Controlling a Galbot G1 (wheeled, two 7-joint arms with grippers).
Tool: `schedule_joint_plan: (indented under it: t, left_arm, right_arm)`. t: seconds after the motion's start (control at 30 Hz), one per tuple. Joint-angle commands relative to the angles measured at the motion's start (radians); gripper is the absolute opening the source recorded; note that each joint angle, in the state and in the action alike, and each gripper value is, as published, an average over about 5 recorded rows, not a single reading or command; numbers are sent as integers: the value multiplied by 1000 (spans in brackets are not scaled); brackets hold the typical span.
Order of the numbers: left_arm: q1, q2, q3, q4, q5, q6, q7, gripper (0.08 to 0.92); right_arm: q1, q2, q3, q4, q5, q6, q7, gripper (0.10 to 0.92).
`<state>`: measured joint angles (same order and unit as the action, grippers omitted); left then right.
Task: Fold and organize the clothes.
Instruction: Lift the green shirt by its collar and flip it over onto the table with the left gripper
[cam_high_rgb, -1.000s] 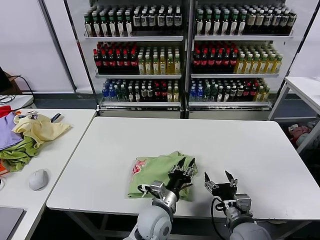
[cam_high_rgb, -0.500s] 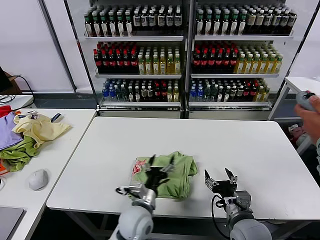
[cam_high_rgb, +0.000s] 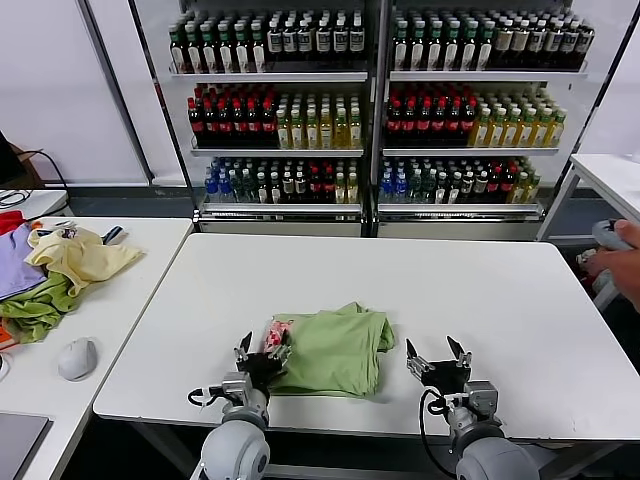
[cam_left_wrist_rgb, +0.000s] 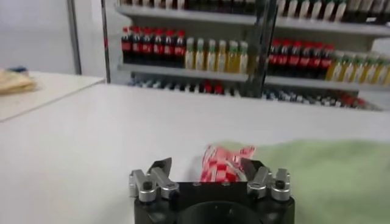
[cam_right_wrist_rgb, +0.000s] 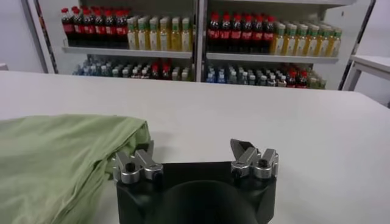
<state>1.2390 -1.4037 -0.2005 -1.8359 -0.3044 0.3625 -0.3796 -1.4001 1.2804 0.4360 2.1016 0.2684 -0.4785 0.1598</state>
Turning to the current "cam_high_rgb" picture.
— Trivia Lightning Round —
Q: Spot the glass drink display shelf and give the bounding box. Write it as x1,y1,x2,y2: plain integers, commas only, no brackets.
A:
373,0,600,241
129,0,382,239

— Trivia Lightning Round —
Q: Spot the brown cardboard box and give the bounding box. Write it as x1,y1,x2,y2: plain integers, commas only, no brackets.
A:
8,143,44,187

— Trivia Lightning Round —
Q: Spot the pale yellow garment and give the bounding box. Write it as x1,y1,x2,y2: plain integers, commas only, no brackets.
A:
23,227,147,299

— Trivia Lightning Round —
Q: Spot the white cap dark bottle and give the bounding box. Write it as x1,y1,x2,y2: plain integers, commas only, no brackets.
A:
282,15,299,65
267,15,284,65
297,15,314,65
315,14,333,65
348,13,366,65
332,14,349,65

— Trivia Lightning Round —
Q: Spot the grey laptop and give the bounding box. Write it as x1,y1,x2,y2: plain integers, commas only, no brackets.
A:
0,412,54,480

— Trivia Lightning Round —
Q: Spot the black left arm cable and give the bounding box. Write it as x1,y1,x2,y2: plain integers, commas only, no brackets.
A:
187,384,226,409

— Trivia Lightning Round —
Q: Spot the white desk cable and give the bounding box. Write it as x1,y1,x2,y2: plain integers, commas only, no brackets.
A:
0,188,29,210

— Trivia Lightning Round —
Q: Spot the black monitor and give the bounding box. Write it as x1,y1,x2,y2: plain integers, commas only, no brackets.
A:
0,133,24,187

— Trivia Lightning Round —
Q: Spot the white table with legs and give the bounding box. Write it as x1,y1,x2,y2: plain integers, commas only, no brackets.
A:
537,152,640,241

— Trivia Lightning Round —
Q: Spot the grey handheld controller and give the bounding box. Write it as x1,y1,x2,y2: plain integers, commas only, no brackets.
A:
591,219,634,252

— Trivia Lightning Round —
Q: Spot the crumpled olive green garment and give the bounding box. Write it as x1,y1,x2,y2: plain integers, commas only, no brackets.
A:
0,272,81,346

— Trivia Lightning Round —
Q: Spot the red cap cola bottle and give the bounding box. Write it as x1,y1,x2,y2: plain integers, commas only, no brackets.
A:
460,99,477,147
417,99,433,147
202,98,218,149
431,99,448,147
259,98,277,149
402,99,419,147
216,98,232,149
188,98,204,149
387,99,404,147
446,99,462,147
230,98,246,149
244,98,261,149

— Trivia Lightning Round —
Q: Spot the green cap dark bottle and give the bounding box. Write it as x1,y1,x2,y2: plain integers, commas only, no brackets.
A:
427,21,444,73
200,24,218,76
409,21,427,73
168,25,185,76
250,22,267,76
184,24,202,76
216,23,234,76
392,21,409,73
461,21,478,73
477,21,494,73
443,21,461,73
233,23,251,76

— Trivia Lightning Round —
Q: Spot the grey computer mouse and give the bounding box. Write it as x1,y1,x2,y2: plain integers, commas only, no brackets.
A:
56,337,100,383

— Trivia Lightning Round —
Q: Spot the red white clothing pile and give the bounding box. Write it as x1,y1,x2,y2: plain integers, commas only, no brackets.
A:
574,247,617,306

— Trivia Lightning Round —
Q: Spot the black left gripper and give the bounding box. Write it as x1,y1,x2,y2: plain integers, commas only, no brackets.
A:
234,330,294,392

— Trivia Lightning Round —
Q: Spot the light green t-shirt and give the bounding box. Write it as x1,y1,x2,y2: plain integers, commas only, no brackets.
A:
262,301,396,400

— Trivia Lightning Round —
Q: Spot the red garment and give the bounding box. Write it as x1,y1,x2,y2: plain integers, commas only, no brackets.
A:
0,210,26,236

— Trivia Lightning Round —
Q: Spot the grey metal frame pole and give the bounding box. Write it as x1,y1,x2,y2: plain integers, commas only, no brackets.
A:
79,0,154,185
573,0,640,156

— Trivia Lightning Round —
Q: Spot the purple garment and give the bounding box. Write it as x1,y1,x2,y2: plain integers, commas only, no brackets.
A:
0,223,49,301

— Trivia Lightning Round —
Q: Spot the person's bare hand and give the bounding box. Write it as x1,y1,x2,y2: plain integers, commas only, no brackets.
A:
584,218,640,307

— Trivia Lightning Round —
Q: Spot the beige label dark bottle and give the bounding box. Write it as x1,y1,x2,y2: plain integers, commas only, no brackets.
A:
512,20,530,71
562,20,579,71
495,20,512,71
529,20,547,71
578,20,596,71
546,20,563,71

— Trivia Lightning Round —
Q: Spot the orange white item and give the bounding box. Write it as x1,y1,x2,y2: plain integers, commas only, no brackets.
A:
0,319,24,354

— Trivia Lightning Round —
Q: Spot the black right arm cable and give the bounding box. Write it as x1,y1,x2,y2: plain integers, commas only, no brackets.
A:
418,387,459,476

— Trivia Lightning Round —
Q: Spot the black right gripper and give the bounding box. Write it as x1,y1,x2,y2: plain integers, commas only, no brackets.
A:
405,335,474,397

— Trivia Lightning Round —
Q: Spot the black power cable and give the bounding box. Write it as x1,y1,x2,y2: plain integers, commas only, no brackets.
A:
27,149,69,190

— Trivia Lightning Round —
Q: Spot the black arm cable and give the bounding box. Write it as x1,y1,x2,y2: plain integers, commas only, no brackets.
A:
418,387,459,476
187,384,226,409

